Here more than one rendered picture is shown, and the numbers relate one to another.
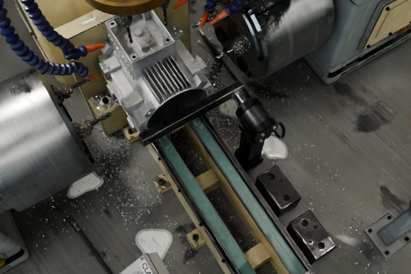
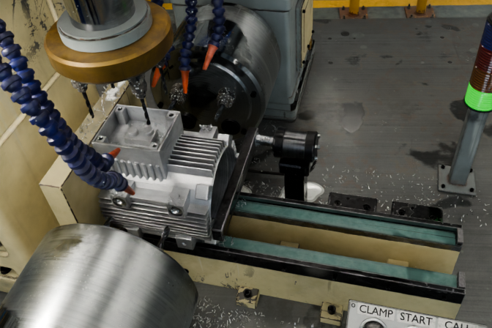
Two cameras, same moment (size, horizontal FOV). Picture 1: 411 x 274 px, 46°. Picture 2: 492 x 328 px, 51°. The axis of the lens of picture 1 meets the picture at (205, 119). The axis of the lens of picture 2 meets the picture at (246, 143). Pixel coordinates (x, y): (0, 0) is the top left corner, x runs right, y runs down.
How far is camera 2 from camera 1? 48 cm
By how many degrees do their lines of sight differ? 30
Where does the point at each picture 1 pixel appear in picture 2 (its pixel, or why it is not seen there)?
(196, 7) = not seen: hidden behind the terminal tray
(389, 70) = (323, 83)
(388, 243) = (465, 181)
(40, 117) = (117, 255)
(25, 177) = not seen: outside the picture
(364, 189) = (403, 165)
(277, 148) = (310, 189)
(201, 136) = (252, 211)
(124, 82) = (153, 192)
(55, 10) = (15, 181)
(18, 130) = (105, 285)
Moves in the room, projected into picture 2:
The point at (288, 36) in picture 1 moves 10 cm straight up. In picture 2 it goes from (261, 61) to (258, 17)
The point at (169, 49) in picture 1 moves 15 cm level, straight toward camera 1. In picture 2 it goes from (178, 124) to (246, 159)
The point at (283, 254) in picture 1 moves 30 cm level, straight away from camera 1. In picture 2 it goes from (424, 236) to (377, 126)
